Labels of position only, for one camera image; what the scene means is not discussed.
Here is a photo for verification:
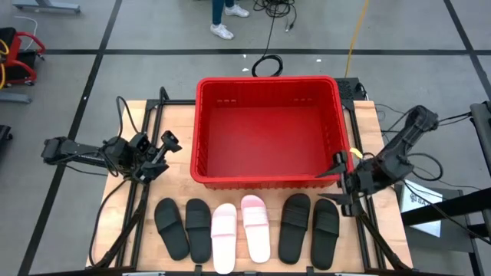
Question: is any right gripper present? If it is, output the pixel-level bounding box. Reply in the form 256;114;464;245
315;150;381;216

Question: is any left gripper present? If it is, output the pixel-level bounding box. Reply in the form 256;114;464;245
126;130;183;186

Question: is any black slide sandal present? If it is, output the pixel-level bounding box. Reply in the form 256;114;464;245
310;198;341;271
278;192;312;265
185;198;213;265
153;197;191;261

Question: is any pale pink slide sandal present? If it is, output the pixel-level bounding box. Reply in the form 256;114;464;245
240;194;272;265
210;202;239;275

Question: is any red plastic bin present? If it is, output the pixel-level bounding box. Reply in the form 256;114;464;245
189;75;354;191

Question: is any white printed paper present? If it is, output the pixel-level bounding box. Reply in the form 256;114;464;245
400;179;444;238

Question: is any dark side table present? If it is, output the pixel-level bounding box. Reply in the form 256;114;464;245
394;183;491;276

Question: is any workbench with clutter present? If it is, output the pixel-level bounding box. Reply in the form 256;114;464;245
344;0;371;79

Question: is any person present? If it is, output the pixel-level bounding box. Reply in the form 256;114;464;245
209;0;251;41

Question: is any red wheeled cart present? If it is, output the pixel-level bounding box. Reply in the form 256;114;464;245
0;26;47;87

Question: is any grey metal stand base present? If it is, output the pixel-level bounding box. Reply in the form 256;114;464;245
11;0;81;15

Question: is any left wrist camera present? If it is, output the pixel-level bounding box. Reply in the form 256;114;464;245
129;132;151;155

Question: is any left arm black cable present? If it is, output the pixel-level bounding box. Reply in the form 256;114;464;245
116;95;141;145

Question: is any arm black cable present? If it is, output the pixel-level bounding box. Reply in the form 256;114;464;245
402;152;445;182
116;95;141;145

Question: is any long black table cable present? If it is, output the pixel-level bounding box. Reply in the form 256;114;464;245
88;178;130;268

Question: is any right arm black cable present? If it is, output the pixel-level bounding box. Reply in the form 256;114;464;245
402;152;445;182

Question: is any black frame beam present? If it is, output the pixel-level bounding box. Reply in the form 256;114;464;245
400;187;491;227

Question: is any black coiled floor cable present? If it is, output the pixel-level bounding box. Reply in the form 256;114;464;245
251;7;285;77

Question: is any white cable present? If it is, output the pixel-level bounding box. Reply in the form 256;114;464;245
15;15;38;51

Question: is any black cable bundle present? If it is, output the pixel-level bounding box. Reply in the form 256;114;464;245
252;0;298;31

